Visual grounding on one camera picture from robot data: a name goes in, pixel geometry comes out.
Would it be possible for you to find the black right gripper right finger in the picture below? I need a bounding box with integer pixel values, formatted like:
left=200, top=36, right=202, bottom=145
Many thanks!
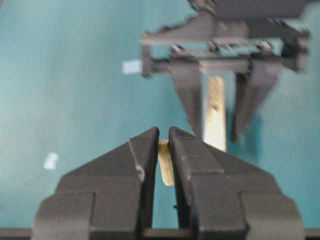
left=169, top=127, right=305, bottom=240

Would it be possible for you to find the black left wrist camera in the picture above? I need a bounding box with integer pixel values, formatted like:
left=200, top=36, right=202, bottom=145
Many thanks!
left=189, top=0, right=310, bottom=21

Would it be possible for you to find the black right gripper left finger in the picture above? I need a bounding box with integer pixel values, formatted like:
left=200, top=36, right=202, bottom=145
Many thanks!
left=32, top=127, right=160, bottom=240

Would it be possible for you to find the blue tape piece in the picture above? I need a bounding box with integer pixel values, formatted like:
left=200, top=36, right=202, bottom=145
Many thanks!
left=43, top=152, right=59, bottom=171

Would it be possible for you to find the short wooden dowel rod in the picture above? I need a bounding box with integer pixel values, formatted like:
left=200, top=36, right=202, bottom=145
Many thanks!
left=158, top=140, right=175, bottom=186

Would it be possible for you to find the particle board wooden plank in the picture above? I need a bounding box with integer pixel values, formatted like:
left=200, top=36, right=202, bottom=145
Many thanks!
left=203, top=76, right=227, bottom=152

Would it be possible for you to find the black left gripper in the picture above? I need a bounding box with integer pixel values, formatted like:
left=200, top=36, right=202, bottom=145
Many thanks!
left=140, top=11, right=310, bottom=143

